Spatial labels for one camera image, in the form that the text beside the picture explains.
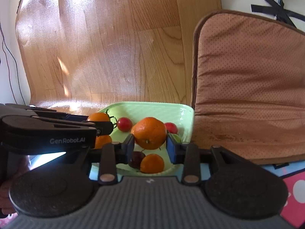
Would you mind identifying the brown seat cushion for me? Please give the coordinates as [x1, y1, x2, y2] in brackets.
[191, 10, 305, 165]

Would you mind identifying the tangerine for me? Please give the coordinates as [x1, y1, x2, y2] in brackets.
[132, 117, 167, 150]
[140, 154, 165, 174]

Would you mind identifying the light green plastic basket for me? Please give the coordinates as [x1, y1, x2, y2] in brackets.
[89, 102, 195, 176]

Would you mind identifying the orange tomato with green stem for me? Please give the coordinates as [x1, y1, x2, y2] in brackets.
[87, 110, 118, 128]

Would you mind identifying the person's left hand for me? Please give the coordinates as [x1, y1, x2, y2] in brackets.
[0, 157, 31, 219]

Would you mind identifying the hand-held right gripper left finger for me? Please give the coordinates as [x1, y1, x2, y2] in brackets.
[99, 134, 136, 185]

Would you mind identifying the thin black cable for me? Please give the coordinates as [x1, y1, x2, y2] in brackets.
[0, 20, 25, 106]

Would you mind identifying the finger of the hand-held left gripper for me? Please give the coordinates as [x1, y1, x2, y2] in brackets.
[95, 121, 114, 137]
[57, 112, 89, 123]

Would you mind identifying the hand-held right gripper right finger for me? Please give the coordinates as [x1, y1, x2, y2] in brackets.
[166, 135, 261, 185]

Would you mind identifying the purple plum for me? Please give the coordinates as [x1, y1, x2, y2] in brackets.
[128, 151, 146, 169]

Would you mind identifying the red tomato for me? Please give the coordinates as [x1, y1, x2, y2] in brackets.
[165, 122, 178, 134]
[117, 117, 133, 132]

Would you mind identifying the black tape strip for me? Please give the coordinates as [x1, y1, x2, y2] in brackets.
[251, 4, 305, 22]
[252, 0, 297, 27]

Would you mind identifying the blue cartoon pig printed blanket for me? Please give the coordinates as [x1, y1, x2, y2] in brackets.
[89, 159, 305, 229]

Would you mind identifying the wood pattern vinyl mat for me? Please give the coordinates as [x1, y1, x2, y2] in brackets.
[15, 0, 222, 115]

